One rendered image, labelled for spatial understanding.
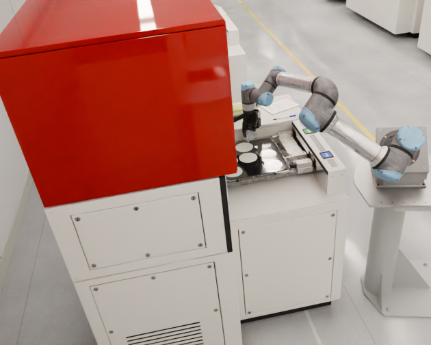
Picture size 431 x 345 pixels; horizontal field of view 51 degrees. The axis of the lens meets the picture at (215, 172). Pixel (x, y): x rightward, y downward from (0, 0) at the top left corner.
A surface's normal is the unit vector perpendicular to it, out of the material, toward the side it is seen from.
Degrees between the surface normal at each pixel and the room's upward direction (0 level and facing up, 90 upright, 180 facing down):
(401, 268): 90
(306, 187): 0
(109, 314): 90
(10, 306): 0
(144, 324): 90
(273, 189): 0
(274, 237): 90
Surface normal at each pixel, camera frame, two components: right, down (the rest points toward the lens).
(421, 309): -0.09, -0.82
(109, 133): 0.18, 0.54
